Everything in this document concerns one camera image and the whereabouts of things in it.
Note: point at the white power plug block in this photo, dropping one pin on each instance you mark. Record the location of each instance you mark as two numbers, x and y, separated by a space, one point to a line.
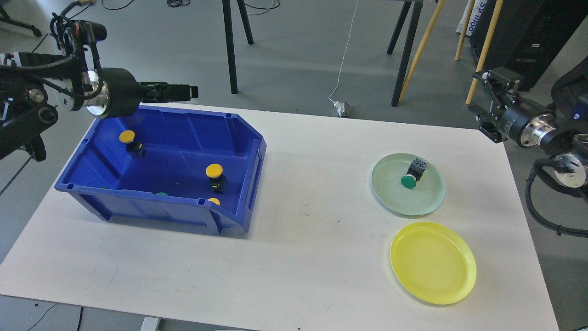
343 109

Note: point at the black easel legs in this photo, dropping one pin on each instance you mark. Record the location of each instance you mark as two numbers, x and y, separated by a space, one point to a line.
416 7

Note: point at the yellow plate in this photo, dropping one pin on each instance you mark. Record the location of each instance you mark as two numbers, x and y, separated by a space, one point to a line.
433 263

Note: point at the wooden pole right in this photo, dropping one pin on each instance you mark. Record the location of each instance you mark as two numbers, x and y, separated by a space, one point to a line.
486 46

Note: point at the wooden pole left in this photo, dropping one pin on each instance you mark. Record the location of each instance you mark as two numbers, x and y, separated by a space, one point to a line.
423 43

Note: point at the white printed bag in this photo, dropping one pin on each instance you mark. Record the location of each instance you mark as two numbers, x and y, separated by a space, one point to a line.
471 18

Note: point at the wooden pole middle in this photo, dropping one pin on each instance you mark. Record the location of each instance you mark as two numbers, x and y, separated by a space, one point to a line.
463 31

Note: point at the blue plastic storage bin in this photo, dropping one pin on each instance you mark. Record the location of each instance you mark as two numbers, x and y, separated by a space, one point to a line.
179 145

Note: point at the yellow push button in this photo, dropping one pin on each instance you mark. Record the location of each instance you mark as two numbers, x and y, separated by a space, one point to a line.
217 178
133 147

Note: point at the light green plate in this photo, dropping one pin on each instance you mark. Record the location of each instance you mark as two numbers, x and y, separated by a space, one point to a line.
428 194

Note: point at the black cabinet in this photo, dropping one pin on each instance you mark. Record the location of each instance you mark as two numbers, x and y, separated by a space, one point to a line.
530 33

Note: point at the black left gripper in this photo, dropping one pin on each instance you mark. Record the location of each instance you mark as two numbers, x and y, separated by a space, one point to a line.
121 93

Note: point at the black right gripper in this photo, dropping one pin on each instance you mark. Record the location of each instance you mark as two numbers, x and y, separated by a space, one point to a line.
510 117

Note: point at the yellow push button front edge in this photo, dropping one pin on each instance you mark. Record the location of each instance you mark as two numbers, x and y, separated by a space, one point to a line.
214 200

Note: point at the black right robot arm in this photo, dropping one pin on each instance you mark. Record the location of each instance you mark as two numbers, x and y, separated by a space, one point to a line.
563 170

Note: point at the wooden pole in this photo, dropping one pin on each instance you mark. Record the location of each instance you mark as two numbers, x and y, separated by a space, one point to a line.
486 46
463 31
423 43

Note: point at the black stool legs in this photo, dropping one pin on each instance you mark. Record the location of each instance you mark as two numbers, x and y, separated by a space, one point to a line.
229 38

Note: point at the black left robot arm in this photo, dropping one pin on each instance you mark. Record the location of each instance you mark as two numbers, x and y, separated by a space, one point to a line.
76 73

